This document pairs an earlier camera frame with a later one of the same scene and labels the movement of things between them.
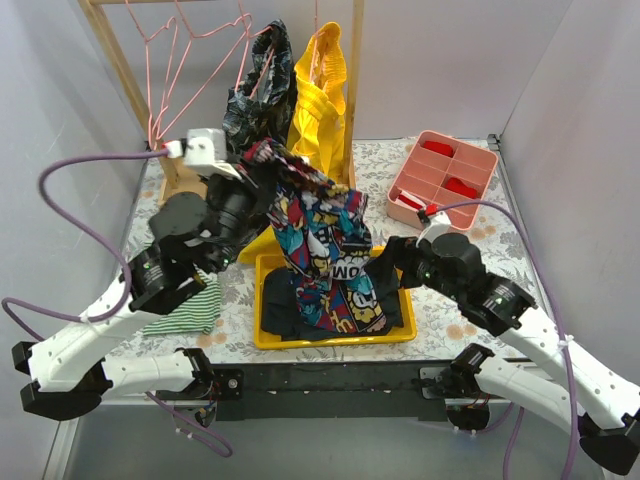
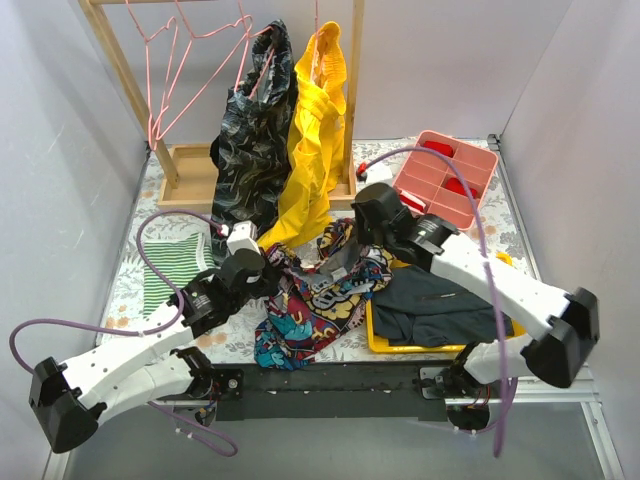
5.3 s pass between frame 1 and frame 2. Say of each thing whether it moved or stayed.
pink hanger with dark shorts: stayed
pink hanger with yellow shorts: stayed
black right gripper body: moved
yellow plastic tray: moved
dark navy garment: moved
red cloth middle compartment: stayed
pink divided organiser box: stayed
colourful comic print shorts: moved
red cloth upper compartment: stayed
